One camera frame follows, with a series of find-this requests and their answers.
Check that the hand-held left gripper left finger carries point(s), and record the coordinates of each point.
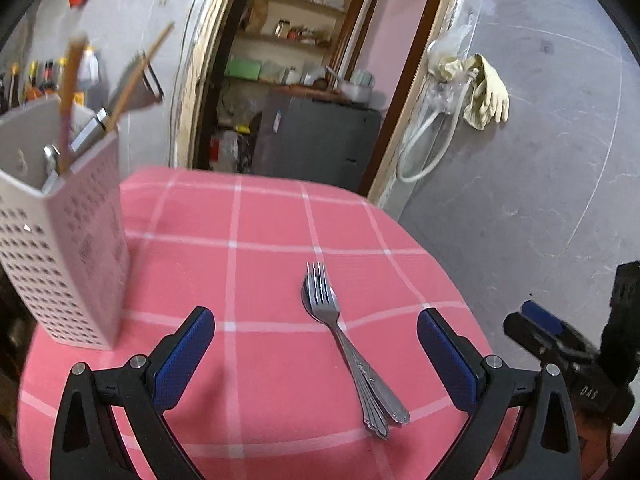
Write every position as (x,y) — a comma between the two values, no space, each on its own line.
(185,355)

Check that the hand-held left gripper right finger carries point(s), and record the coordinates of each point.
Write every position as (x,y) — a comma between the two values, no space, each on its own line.
(450,355)

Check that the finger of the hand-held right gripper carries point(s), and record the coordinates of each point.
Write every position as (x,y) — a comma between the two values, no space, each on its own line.
(545,316)
(530,340)

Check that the small steel spoon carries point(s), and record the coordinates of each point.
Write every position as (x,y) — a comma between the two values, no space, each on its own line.
(397,412)

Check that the steel fork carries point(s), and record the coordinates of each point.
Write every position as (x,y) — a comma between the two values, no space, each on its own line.
(322,305)

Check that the white perforated utensil holder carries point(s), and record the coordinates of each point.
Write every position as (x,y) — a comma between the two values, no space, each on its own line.
(75,260)

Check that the large steel spoon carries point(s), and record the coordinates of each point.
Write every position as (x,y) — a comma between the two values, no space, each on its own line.
(51,156)

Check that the wooden chopstick with purple band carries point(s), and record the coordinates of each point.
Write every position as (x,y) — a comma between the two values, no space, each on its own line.
(70,85)

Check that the plain wooden chopstick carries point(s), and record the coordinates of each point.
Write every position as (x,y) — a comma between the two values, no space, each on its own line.
(145,62)

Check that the person's right hand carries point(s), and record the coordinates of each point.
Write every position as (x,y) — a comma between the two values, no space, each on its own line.
(592,435)

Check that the pink checked tablecloth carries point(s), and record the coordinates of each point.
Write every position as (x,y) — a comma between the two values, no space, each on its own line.
(250,240)

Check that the white plastic bag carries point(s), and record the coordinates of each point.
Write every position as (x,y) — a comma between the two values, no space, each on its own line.
(226,150)

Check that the cream rubber gloves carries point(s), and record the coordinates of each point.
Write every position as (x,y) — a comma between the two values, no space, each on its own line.
(487,95)

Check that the dark grey cabinet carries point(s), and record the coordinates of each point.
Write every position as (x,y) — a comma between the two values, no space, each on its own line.
(320,145)

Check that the clear plastic bag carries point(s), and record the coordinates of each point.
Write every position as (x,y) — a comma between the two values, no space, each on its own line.
(450,52)

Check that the white pot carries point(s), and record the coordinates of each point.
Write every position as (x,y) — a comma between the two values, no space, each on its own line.
(356,91)

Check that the green box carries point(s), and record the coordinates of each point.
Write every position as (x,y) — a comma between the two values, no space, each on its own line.
(243,69)

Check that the brown inner door frame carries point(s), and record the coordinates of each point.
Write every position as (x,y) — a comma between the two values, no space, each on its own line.
(402,85)

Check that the worn wooden door frame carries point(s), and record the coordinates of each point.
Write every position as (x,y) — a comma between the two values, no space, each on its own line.
(200,60)

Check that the wooden wall shelves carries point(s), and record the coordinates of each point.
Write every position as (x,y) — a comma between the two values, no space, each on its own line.
(295,10)

